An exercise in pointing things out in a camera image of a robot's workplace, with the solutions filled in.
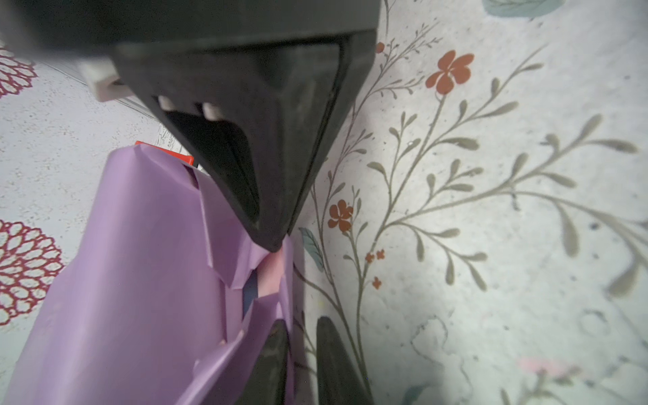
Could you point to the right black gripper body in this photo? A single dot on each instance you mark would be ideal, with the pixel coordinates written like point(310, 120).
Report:
point(98, 28)

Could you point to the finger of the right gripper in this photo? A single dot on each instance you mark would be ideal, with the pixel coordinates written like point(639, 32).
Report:
point(260, 120)

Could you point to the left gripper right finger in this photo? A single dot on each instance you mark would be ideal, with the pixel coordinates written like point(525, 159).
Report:
point(337, 381)

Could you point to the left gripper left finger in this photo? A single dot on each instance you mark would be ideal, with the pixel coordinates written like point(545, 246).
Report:
point(267, 382)

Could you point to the dark blue gift box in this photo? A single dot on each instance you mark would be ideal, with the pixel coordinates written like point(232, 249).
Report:
point(249, 292)

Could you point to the pink wrapping paper sheet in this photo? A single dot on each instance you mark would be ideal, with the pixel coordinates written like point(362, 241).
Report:
point(150, 309)

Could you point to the red tape dispenser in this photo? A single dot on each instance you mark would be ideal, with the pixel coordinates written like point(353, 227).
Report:
point(188, 159)

